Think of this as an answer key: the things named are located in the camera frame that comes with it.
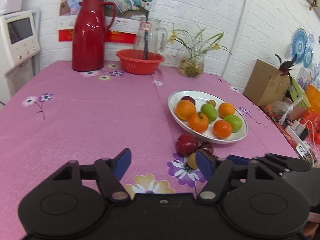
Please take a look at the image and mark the smooth orange mandarin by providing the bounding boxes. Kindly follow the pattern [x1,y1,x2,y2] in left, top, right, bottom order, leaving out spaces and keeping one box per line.
[213,120,233,139]

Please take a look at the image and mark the large green mango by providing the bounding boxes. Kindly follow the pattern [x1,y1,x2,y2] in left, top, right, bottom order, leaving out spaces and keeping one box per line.
[223,115,242,133]

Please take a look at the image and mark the large red plum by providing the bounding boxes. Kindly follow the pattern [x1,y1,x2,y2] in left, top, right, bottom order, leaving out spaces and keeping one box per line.
[176,134,198,157]

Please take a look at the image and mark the orange mandarin with leaf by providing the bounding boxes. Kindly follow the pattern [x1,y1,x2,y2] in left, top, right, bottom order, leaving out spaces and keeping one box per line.
[188,112,209,133]

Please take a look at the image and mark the small green apple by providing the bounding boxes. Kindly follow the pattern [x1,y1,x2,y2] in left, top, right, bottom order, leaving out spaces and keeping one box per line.
[201,103,217,122]

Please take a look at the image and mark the brown kiwi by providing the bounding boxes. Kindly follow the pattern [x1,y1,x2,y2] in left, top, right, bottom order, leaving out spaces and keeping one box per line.
[206,100,216,107]

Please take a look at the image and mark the dark small plum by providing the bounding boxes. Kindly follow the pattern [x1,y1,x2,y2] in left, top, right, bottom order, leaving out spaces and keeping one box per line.
[198,142,214,155]

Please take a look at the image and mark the yellow-brown kiwi on table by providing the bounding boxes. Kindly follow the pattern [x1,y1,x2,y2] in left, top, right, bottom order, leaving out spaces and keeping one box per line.
[187,153,198,170]

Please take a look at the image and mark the white power strip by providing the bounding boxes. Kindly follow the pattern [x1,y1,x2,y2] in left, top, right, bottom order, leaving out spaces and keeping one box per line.
[285,121,310,158]

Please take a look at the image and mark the orange in plate right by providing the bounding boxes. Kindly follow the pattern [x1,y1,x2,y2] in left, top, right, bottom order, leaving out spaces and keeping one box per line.
[218,102,235,118]

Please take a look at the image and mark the orange in plate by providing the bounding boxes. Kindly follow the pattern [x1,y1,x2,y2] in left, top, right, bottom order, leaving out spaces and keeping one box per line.
[175,100,196,121]
[218,102,235,118]

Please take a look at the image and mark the orange in plate left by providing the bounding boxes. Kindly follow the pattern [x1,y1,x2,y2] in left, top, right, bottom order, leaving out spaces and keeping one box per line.
[175,100,196,121]

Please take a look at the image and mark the pink floral tablecloth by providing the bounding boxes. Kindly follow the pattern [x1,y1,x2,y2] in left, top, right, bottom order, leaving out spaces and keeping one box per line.
[1,61,296,239]

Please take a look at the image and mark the cardboard box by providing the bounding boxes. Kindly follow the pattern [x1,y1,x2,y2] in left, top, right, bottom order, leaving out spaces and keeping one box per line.
[244,60,290,107]

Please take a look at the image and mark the green folder box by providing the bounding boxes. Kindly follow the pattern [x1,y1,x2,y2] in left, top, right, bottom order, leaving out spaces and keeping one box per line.
[289,79,311,108]

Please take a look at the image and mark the orange paper bag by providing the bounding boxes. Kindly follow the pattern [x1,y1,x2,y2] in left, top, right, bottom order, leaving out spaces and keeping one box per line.
[305,84,320,108]

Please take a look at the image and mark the dark red leafy plant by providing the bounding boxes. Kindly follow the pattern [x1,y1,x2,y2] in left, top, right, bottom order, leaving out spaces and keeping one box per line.
[275,54,297,84]

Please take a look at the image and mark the glass vase with plant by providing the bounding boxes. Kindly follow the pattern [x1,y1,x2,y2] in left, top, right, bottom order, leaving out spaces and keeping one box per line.
[167,23,232,78]

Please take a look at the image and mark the red plastic basket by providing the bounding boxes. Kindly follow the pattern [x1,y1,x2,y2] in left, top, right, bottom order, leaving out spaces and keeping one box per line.
[116,49,165,75]

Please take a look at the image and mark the blue paper fans decoration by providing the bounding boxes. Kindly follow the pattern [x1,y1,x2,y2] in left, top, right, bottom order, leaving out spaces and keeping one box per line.
[289,28,319,78]

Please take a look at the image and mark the black stirring stick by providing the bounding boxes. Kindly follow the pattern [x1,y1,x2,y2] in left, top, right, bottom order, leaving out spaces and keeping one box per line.
[144,11,149,60]

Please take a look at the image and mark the clear glass pitcher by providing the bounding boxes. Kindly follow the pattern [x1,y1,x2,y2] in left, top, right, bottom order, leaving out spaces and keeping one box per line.
[133,16,168,55]

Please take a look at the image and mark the red thermos jug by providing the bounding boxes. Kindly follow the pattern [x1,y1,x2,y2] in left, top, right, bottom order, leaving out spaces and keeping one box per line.
[72,0,117,72]

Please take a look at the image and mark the white water dispenser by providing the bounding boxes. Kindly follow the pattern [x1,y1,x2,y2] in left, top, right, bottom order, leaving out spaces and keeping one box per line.
[1,10,40,106]

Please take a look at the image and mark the wall calendar poster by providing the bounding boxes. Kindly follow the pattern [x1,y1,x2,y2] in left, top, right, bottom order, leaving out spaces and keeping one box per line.
[56,0,153,44]

